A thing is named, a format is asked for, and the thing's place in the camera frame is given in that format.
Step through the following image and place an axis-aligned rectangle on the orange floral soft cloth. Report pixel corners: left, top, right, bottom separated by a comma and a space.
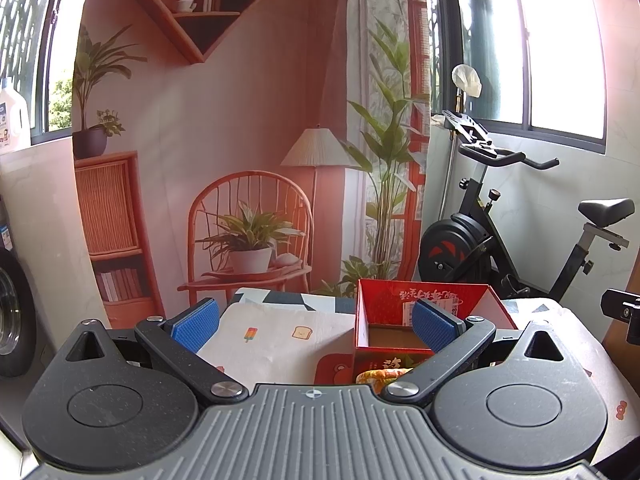
355, 368, 411, 394

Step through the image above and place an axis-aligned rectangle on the printed living room backdrop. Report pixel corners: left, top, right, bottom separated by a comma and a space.
73, 0, 430, 328

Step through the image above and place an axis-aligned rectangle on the red strawberry cardboard box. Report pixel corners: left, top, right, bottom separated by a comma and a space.
352, 280, 516, 376

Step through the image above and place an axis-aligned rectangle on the patterned white tablecloth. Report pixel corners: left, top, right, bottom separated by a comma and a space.
195, 281, 639, 460

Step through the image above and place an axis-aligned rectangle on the black exercise bike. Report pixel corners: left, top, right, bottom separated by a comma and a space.
416, 108, 637, 304

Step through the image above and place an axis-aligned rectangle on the washing machine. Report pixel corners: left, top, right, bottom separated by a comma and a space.
0, 200, 37, 378

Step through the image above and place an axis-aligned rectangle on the white bag on pole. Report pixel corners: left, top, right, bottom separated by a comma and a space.
451, 64, 483, 99

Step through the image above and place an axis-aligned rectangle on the white plastic jug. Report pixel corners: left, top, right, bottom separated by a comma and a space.
0, 77, 32, 154

